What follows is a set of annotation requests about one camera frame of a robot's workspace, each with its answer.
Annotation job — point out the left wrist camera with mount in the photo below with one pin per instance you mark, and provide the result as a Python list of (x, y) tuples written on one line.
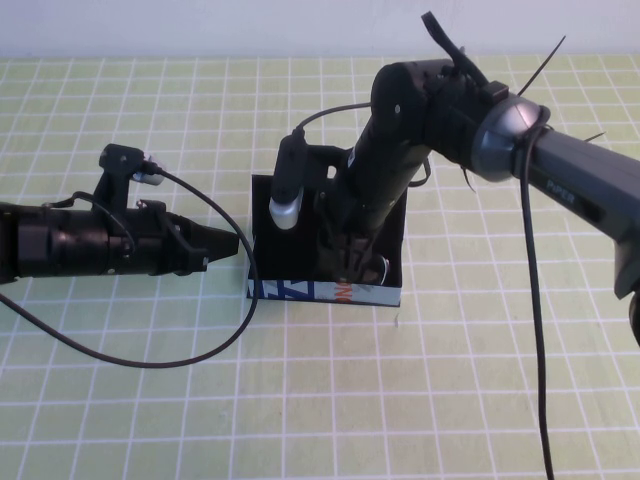
[(117, 170)]

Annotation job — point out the black glasses case printed front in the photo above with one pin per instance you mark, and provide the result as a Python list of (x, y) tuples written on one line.
[(285, 250)]

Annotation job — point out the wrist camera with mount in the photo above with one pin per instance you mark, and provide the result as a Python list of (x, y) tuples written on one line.
[(117, 170), (287, 190)]

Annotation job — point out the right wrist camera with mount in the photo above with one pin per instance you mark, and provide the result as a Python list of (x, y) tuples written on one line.
[(287, 190)]

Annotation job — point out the black frame glasses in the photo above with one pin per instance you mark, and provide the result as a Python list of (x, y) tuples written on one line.
[(382, 267)]

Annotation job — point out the green white-grid tablecloth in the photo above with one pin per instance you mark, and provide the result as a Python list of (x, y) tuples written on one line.
[(350, 400)]

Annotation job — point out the long black zip tie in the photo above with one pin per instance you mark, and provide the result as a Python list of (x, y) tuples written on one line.
[(545, 62)]

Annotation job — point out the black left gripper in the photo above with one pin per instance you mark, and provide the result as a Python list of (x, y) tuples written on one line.
[(165, 245)]

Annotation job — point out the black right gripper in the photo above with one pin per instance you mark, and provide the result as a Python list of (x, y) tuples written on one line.
[(375, 195)]

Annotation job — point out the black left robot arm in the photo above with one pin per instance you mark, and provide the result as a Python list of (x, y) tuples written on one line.
[(60, 245)]

